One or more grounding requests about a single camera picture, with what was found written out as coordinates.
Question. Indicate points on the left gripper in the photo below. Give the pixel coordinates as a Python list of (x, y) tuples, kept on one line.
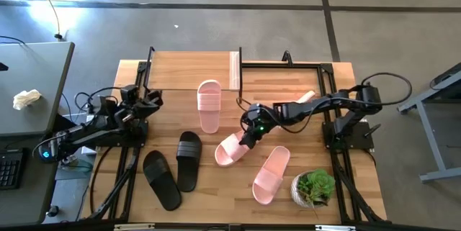
[(138, 110)]

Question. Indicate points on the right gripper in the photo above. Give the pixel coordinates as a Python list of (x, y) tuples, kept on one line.
[(257, 119)]

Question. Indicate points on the black rubber slide sandal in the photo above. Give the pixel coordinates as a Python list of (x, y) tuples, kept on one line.
[(189, 173), (162, 188)]

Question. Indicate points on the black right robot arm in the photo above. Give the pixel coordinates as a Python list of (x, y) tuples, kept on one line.
[(309, 105)]

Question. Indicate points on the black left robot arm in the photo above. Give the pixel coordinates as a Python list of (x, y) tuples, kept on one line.
[(90, 132)]

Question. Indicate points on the succulent in white woven pot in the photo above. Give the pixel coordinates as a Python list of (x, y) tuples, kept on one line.
[(317, 186)]

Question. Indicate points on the teal bottle with silver cap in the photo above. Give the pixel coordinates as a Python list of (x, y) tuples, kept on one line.
[(83, 167)]

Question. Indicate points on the light grey desk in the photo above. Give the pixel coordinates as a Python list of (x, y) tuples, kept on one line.
[(36, 69)]

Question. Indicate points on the crumpled white tissue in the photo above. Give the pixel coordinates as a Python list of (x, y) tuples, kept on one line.
[(25, 98)]

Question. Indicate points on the black round knob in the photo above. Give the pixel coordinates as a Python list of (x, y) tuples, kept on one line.
[(53, 211)]

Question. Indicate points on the dark grey desk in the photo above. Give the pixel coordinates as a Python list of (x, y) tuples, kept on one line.
[(32, 195)]

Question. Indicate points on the small black object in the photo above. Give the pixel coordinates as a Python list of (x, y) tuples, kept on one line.
[(3, 66)]

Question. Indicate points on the black keyboard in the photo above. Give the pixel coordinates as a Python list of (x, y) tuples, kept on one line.
[(10, 170)]

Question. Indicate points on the grey metal table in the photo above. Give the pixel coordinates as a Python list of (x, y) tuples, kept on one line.
[(429, 134)]

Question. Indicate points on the wooden shelf with black frame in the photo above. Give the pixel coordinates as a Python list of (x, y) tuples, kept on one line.
[(187, 71)]

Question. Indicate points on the black aluminium rig frame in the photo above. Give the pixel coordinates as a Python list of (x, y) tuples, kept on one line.
[(288, 65)]

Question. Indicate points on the silver metal bracket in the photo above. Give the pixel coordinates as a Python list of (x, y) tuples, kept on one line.
[(133, 227), (335, 228)]

